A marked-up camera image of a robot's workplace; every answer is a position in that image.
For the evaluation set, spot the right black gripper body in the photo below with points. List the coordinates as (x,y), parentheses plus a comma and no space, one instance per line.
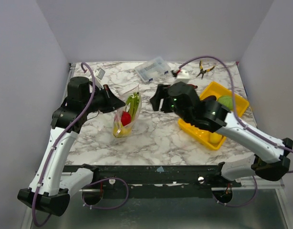
(164,98)

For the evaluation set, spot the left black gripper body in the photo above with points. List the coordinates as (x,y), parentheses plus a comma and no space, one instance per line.
(100,101)

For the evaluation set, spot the toy celery stalk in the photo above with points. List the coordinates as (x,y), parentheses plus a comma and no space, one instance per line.
(132,104)

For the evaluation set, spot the red toy apple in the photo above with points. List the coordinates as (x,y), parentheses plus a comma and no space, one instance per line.
(125,118)

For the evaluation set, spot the clear zip top bag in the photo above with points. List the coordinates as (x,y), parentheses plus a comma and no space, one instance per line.
(117,117)

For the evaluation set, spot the yellow toy banana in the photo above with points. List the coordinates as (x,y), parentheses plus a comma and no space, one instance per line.
(121,131)

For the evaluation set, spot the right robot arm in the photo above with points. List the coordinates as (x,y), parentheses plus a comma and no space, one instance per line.
(269,160)

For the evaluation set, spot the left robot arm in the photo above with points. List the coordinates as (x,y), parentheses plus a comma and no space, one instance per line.
(46,192)

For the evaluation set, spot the clear plastic organizer box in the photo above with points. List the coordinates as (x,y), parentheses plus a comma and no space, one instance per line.
(153,69)

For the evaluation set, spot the purple toy eggplant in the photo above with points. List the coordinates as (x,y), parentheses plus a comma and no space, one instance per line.
(211,98)

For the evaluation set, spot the yellow black pliers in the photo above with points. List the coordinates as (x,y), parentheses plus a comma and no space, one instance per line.
(203,71)

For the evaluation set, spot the yellow toy lemon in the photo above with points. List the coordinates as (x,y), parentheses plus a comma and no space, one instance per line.
(214,138)

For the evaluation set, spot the green toy cabbage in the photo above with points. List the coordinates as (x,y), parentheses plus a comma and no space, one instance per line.
(227,101)

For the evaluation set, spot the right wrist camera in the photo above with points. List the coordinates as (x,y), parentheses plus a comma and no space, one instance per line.
(180,76)

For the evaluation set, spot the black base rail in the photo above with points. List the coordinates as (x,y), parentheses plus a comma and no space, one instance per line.
(158,182)

